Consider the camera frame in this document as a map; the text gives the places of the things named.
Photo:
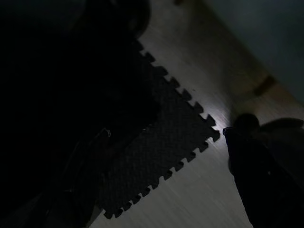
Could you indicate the blue upholstered bed frame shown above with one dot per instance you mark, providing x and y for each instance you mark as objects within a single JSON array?
[{"x": 273, "y": 35}]

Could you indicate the black foam puzzle mat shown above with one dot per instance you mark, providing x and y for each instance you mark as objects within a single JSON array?
[{"x": 166, "y": 142}]

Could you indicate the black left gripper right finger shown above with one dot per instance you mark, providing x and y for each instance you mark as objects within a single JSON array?
[{"x": 261, "y": 185}]

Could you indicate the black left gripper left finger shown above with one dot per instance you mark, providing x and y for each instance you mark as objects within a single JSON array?
[{"x": 83, "y": 190}]

